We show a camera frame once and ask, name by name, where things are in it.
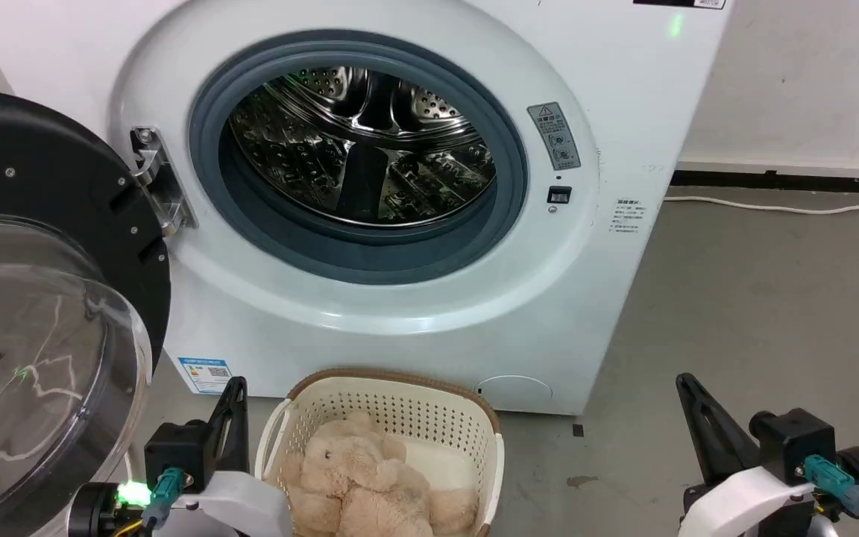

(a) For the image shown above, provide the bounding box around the small text sticker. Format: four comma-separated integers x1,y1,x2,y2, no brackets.
610,198,646,236

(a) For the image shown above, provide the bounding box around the black round door, clear bowl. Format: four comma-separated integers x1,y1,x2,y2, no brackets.
0,86,173,537

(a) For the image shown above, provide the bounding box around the grey warning label sticker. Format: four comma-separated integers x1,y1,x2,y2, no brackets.
526,102,582,172

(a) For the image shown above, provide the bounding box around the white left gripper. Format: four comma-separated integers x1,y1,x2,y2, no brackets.
154,377,294,537

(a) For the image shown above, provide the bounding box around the blue energy label sticker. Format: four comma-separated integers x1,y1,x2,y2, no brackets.
177,357,233,395

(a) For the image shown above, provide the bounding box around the black baseboard strip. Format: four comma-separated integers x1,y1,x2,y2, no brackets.
670,170,859,196

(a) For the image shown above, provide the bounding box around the white front-loading washing machine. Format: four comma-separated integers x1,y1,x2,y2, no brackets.
0,0,732,416

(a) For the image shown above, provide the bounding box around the round white filter cover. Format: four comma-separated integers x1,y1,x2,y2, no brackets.
474,374,554,412

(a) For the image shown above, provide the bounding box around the white cable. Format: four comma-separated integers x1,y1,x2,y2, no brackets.
663,195,859,216

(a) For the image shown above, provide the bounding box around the left teal connector cable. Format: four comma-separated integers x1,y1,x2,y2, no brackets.
141,468,186,532

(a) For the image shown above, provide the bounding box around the black control panel strip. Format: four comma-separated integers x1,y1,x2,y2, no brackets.
632,0,727,10

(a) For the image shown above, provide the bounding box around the stainless steel washer drum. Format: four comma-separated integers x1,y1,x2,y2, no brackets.
228,66,497,228

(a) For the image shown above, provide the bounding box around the teal connector cable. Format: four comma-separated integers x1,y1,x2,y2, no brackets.
804,455,859,537
141,468,186,532

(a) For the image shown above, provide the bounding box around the grey rubber door gasket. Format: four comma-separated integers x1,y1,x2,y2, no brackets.
189,30,529,286

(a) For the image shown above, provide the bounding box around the beige plush teddy bear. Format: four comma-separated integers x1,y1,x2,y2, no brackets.
280,412,480,537

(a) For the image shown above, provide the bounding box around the cream perforated laundry basket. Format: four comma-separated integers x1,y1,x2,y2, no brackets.
254,368,506,537

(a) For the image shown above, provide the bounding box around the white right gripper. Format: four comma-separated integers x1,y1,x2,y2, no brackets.
676,373,819,537

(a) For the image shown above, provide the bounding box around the metal door hinge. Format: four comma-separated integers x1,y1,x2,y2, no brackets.
130,127,198,238

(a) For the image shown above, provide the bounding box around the right teal connector cable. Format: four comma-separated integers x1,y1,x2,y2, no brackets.
804,455,859,537

